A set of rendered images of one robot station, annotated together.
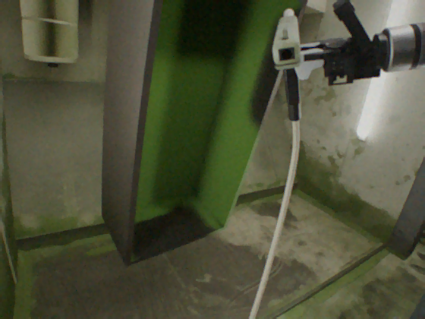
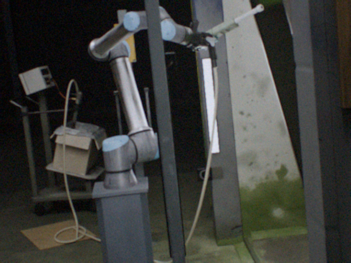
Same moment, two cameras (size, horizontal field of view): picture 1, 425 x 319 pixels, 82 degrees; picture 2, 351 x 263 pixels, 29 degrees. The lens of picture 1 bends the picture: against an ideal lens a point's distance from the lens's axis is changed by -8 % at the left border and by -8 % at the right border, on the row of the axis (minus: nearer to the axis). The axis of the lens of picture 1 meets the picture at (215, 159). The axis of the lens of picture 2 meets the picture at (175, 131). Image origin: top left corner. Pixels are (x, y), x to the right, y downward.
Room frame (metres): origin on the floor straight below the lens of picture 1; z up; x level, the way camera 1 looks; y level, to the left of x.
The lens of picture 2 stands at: (2.39, -3.33, 1.46)
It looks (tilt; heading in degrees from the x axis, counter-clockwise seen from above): 8 degrees down; 123
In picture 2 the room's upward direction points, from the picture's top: 6 degrees counter-clockwise
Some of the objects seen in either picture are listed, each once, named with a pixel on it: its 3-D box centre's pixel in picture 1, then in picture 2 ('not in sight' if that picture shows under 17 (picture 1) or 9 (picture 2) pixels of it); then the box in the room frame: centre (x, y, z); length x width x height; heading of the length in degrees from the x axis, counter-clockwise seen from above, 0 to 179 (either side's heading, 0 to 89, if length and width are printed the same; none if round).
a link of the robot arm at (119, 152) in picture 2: not in sight; (118, 152); (0.09, -0.38, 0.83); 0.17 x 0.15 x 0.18; 64
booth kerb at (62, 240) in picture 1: (196, 210); not in sight; (2.01, 0.11, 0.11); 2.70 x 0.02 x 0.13; 125
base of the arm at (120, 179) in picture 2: not in sight; (119, 176); (0.08, -0.39, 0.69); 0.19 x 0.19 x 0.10
